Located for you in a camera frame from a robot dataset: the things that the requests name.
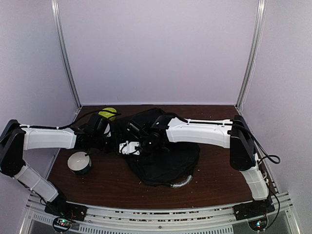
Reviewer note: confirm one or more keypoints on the black student backpack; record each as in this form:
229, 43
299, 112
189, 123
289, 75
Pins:
160, 162

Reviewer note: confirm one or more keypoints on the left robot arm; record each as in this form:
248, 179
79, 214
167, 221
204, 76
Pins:
17, 138

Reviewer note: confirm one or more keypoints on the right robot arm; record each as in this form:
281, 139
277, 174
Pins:
230, 134

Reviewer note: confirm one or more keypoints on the green plastic bowl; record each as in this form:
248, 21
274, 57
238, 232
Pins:
108, 113

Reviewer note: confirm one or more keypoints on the left round circuit board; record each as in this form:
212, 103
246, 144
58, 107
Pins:
61, 224

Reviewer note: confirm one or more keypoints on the round circuit board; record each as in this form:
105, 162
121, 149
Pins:
258, 224
61, 224

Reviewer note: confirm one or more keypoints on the right round circuit board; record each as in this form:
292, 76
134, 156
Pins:
258, 224

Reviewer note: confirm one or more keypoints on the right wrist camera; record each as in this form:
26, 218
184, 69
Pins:
129, 148

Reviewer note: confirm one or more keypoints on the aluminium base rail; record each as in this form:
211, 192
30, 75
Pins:
206, 220

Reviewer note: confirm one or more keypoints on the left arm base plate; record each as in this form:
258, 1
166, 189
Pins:
67, 210

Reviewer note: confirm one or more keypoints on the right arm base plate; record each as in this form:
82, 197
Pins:
252, 209

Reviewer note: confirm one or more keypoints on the left aluminium frame post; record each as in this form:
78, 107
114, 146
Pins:
63, 50

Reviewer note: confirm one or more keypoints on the aluminium frame post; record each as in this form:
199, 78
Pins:
256, 41
63, 50

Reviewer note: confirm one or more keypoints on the right aluminium frame post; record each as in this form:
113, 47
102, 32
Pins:
256, 41

